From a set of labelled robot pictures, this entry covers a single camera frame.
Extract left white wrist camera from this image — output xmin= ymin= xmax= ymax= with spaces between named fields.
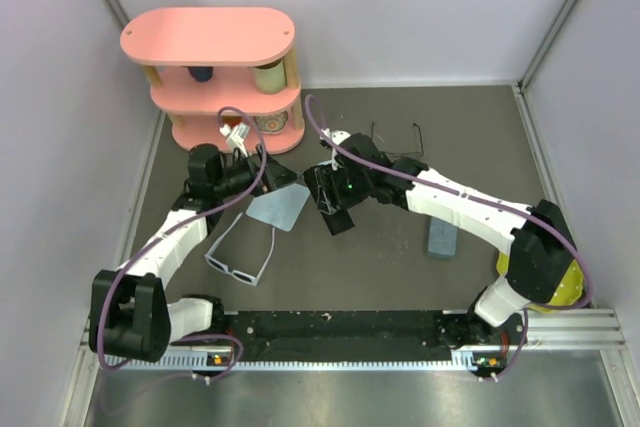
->
xmin=219 ymin=122 xmax=250 ymax=156

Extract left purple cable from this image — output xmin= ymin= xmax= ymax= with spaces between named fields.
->
xmin=98 ymin=106 xmax=268 ymax=387

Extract light blue cleaning cloth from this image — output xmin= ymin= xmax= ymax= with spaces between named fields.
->
xmin=246 ymin=183 xmax=310 ymax=232

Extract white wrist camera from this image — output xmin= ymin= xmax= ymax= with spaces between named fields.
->
xmin=321 ymin=128 xmax=351 ymax=148
xmin=219 ymin=122 xmax=250 ymax=156

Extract black glasses case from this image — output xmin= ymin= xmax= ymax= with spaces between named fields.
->
xmin=321 ymin=210 xmax=355 ymax=236

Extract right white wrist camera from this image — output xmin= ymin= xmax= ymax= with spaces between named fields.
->
xmin=321 ymin=128 xmax=351 ymax=148

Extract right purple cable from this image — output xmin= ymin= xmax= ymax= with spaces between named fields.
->
xmin=304 ymin=94 xmax=594 ymax=382

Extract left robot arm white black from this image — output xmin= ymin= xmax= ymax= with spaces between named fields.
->
xmin=89 ymin=144 xmax=299 ymax=362

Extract cream cylindrical jar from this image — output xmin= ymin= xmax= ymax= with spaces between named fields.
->
xmin=251 ymin=60 xmax=286 ymax=95

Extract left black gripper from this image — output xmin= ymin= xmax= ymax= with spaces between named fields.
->
xmin=213 ymin=144 xmax=302 ymax=198

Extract orange red small cup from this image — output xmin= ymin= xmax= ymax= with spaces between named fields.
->
xmin=218 ymin=115 xmax=243 ymax=129

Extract dark blue cup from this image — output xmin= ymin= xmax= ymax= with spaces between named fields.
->
xmin=187 ymin=66 xmax=214 ymax=83

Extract purple cable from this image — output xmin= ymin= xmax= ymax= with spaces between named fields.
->
xmin=304 ymin=94 xmax=594 ymax=382
xmin=98 ymin=106 xmax=268 ymax=387

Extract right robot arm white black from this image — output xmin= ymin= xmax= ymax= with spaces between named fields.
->
xmin=303 ymin=131 xmax=584 ymax=344

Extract blue grey glasses case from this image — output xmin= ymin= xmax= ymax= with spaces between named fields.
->
xmin=426 ymin=217 xmax=458 ymax=260

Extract yellow green dotted plate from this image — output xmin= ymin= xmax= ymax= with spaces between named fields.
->
xmin=482 ymin=245 xmax=584 ymax=321

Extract thin black wire eyeglasses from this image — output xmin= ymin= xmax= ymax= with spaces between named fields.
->
xmin=369 ymin=121 xmax=425 ymax=160

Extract aluminium rail with cable duct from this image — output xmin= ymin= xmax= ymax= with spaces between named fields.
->
xmin=104 ymin=307 xmax=624 ymax=379

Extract pink three-tier wooden shelf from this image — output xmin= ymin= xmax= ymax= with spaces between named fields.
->
xmin=120 ymin=7 xmax=305 ymax=154

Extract patterned ceramic bowl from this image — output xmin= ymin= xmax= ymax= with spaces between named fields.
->
xmin=254 ymin=111 xmax=289 ymax=135

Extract white frame sunglasses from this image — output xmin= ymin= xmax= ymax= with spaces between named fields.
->
xmin=204 ymin=213 xmax=276 ymax=287

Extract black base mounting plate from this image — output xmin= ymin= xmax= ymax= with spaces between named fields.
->
xmin=214 ymin=310 xmax=524 ymax=363

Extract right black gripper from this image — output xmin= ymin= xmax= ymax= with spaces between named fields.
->
xmin=316 ymin=160 xmax=372 ymax=215

